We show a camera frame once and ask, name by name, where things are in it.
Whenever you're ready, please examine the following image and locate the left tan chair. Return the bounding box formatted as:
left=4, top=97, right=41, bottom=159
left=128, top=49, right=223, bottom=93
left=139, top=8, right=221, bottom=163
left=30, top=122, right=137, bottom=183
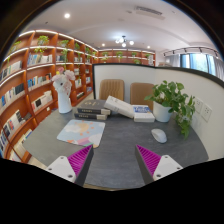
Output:
left=99, top=79, right=124, bottom=100

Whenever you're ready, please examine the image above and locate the white and blue book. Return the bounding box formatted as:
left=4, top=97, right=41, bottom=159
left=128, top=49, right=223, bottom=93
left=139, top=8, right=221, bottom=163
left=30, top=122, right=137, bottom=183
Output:
left=133, top=105, right=155, bottom=122

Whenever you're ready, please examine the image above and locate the orange wooden bookshelf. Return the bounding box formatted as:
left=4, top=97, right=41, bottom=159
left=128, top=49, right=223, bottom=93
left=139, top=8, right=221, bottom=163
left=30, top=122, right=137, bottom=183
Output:
left=0, top=29, right=155, bottom=163

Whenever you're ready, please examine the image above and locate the right tan chair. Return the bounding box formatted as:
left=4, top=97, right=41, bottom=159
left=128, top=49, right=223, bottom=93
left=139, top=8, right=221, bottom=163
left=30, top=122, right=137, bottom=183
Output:
left=130, top=82, right=154, bottom=109

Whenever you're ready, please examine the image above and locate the green plant in white pot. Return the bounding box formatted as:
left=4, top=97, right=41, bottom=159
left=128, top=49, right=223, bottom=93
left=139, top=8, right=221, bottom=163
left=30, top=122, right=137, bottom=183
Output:
left=145, top=80, right=195, bottom=139

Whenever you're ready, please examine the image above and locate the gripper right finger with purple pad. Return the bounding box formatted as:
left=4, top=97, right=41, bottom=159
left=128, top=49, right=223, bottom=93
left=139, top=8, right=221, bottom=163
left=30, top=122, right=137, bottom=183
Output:
left=135, top=145, right=182, bottom=184

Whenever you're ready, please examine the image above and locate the white vase with pink flowers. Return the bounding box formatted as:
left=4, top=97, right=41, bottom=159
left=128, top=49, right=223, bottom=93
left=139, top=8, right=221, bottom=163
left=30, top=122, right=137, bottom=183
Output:
left=52, top=67, right=75, bottom=114

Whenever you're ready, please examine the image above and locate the window with curtains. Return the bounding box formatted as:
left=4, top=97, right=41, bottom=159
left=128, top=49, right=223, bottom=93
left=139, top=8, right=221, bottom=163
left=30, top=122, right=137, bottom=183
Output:
left=163, top=46, right=224, bottom=81

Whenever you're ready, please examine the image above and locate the dark hardcover book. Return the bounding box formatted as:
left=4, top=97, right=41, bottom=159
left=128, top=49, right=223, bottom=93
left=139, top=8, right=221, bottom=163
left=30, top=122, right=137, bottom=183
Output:
left=77, top=99, right=111, bottom=115
left=74, top=113, right=107, bottom=120

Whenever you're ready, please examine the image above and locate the ceiling chandelier lamp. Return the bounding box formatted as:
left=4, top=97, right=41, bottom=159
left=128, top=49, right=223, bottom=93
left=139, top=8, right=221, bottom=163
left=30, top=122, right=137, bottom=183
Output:
left=115, top=35, right=134, bottom=47

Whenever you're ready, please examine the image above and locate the upper dark hardcover book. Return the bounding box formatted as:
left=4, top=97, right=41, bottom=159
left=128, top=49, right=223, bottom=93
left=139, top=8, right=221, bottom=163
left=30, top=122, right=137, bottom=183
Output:
left=77, top=99, right=111, bottom=115

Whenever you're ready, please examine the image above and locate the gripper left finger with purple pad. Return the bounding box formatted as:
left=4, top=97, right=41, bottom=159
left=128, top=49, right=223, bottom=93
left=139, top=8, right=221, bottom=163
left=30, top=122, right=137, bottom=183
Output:
left=46, top=145, right=94, bottom=186

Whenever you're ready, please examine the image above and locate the lower dark hardcover book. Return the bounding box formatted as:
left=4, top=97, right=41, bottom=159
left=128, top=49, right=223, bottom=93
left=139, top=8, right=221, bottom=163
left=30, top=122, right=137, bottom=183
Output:
left=74, top=113, right=107, bottom=120

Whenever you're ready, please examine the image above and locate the tan chair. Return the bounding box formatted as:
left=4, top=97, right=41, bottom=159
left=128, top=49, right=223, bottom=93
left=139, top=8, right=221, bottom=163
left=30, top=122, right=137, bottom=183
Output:
left=130, top=82, right=154, bottom=109
left=99, top=79, right=124, bottom=100

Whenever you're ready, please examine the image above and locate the white partition wall panel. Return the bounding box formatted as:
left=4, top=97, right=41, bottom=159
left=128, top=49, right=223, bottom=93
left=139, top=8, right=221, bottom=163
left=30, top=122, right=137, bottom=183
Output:
left=93, top=63, right=224, bottom=160

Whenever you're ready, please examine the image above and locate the white wall socket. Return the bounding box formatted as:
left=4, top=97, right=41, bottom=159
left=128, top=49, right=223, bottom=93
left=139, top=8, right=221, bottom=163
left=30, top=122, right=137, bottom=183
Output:
left=195, top=97, right=203, bottom=114
left=201, top=104, right=212, bottom=122

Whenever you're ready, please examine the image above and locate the white computer mouse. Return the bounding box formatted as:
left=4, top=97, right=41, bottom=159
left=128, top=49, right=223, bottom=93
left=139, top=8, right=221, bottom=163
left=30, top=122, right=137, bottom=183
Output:
left=151, top=129, right=167, bottom=143

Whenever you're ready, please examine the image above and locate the white leaning book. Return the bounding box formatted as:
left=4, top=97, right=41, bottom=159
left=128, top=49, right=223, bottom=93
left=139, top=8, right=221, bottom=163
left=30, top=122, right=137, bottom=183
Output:
left=104, top=96, right=134, bottom=118

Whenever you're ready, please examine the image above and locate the right white wall socket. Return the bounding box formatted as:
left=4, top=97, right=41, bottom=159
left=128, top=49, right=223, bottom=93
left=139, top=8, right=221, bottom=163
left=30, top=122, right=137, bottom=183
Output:
left=201, top=104, right=212, bottom=122

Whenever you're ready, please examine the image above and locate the left white wall socket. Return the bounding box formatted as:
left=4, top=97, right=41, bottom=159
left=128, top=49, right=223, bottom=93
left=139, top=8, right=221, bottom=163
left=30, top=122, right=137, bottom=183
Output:
left=195, top=97, right=203, bottom=114

